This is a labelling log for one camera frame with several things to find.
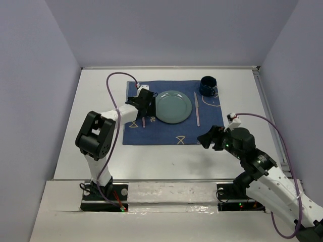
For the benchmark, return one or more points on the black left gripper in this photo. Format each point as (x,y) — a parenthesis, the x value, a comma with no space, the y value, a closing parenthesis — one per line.
(151,110)

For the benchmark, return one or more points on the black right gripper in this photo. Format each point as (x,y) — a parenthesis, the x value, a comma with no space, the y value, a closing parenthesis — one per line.
(216,133)

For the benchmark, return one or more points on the pink-handled fork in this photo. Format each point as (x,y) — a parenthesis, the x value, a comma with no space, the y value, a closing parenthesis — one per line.
(143,122)

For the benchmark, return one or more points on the teal ceramic plate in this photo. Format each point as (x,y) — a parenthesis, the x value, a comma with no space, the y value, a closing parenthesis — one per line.
(172,107)

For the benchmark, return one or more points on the blue fish-print placemat cloth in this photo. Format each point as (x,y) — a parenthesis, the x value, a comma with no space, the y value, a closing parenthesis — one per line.
(157,132)

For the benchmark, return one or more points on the pink-handled table knife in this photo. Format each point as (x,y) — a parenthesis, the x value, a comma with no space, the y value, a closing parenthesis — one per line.
(196,109)

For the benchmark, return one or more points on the dark blue mug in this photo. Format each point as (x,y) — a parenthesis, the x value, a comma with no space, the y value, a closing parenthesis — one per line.
(207,86)

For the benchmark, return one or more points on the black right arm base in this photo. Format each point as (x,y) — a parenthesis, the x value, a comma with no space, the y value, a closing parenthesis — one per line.
(231,199)

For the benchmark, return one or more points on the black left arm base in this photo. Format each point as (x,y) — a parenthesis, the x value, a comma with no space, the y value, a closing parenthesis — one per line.
(93,201)

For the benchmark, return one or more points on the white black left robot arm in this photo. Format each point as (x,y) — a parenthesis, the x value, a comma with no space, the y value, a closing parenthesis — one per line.
(97,137)

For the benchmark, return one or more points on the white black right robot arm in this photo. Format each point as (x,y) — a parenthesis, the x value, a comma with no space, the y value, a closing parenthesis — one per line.
(264,181)

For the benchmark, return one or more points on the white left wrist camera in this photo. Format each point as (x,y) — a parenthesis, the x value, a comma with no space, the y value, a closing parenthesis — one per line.
(140,86)

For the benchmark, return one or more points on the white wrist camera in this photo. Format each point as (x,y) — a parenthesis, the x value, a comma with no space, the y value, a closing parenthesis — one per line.
(234,122)
(140,86)

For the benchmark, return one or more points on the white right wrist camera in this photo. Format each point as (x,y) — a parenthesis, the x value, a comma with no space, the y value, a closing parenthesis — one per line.
(234,122)

